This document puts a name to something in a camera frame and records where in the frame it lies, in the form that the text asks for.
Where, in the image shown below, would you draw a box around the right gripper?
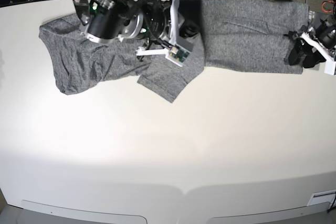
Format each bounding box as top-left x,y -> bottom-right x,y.
134,0 -> 200,56

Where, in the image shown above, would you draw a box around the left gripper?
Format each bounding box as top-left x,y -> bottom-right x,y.
285,19 -> 335,69

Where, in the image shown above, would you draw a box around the grey long-sleeve T-shirt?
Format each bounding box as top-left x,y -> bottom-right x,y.
39,0 -> 309,102

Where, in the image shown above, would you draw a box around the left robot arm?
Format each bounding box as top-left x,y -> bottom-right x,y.
285,0 -> 335,76

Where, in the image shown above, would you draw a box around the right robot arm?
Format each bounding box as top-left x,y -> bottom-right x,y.
73,0 -> 198,62

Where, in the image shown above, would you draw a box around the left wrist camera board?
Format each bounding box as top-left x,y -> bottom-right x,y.
324,61 -> 336,76

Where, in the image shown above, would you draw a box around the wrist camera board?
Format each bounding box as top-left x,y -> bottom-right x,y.
324,61 -> 336,76
165,43 -> 194,67

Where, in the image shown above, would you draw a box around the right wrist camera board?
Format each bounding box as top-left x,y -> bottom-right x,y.
165,43 -> 194,67

